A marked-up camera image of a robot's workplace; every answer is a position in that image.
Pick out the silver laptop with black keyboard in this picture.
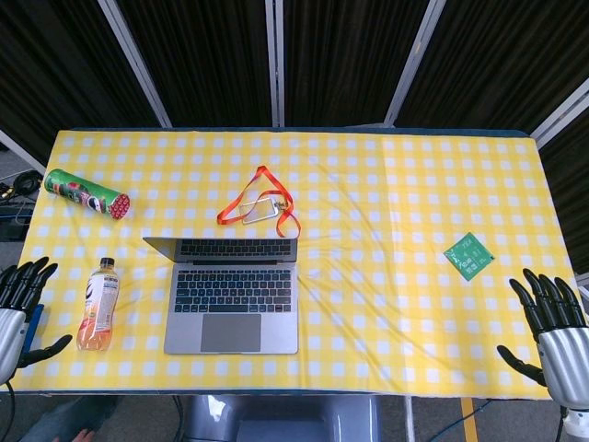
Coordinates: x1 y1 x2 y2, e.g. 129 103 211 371
142 236 300 355

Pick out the black cables bundle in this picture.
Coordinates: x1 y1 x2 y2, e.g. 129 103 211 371
0 169 41 200

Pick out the orange juice bottle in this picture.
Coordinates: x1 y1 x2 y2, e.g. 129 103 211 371
75 257 117 353

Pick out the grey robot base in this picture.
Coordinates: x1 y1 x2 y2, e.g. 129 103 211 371
181 393 383 442

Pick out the green chips can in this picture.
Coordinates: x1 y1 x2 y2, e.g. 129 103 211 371
43 168 131 221

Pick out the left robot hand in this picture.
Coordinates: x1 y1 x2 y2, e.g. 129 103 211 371
0 256 74 386

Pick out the orange lanyard with badge holder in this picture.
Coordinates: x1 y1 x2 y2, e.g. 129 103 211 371
216 165 301 239

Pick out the green square packet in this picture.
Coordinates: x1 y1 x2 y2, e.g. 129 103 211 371
443 232 497 282

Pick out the yellow checkered tablecloth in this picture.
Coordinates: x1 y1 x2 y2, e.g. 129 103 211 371
0 129 586 401

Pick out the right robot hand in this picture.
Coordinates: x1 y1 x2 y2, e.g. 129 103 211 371
496 268 589 421

